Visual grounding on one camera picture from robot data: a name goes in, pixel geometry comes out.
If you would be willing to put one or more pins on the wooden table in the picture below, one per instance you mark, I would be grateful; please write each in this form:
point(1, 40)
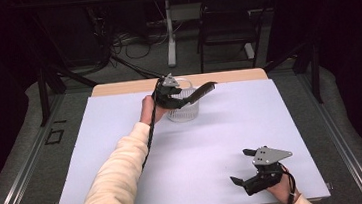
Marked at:
point(117, 88)

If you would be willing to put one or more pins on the black metal stand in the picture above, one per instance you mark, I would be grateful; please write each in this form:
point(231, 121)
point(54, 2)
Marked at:
point(43, 95)
point(315, 72)

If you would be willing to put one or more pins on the white table mat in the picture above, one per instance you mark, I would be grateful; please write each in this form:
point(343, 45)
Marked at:
point(206, 146)

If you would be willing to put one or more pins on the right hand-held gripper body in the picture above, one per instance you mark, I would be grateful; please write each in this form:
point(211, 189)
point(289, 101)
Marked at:
point(271, 155)

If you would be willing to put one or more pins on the clear plastic basket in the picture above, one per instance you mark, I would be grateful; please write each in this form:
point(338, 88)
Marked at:
point(187, 114)

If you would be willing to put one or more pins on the person's right hand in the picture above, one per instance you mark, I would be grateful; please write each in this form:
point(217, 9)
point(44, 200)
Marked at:
point(286, 190)

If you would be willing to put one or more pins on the white-legged desk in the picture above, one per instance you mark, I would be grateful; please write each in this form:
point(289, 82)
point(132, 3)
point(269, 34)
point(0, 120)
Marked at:
point(170, 32)

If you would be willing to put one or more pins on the black folding chair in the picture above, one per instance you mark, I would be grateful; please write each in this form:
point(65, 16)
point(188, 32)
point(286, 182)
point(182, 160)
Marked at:
point(228, 23)

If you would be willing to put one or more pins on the person's left hand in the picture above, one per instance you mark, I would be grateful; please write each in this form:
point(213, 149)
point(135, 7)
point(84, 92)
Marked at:
point(147, 110)

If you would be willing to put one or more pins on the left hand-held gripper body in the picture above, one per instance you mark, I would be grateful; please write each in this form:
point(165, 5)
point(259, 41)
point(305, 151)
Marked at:
point(163, 97)

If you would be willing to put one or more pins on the grey metal floor rail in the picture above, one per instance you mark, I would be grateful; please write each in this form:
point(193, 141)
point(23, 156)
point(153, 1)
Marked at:
point(25, 170)
point(336, 134)

